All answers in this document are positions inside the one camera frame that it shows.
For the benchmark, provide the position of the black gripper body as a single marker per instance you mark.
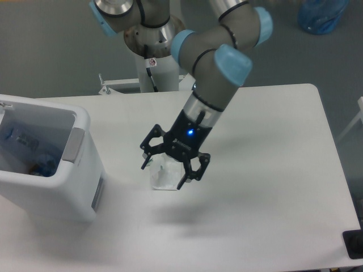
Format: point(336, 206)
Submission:
point(185, 136)

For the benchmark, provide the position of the white plastic wrapper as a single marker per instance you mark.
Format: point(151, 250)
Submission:
point(165, 173)

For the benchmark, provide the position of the crushed clear plastic bottle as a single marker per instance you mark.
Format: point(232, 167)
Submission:
point(17, 140)

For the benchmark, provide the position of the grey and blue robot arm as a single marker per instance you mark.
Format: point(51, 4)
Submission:
point(214, 58)

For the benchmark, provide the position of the white plastic trash can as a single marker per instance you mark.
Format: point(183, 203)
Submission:
point(73, 192)

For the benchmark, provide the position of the blue and orange trash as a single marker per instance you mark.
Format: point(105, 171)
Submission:
point(45, 166)

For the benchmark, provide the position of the black device at table edge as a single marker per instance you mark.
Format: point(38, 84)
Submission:
point(353, 243)

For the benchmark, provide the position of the blue plastic water jug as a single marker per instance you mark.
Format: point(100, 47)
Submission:
point(320, 17)

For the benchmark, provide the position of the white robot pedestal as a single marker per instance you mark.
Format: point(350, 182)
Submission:
point(156, 68)

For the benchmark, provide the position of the white clamp bracket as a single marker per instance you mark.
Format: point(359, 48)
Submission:
point(119, 86)

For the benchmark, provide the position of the white metal frame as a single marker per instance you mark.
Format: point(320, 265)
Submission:
point(357, 119)

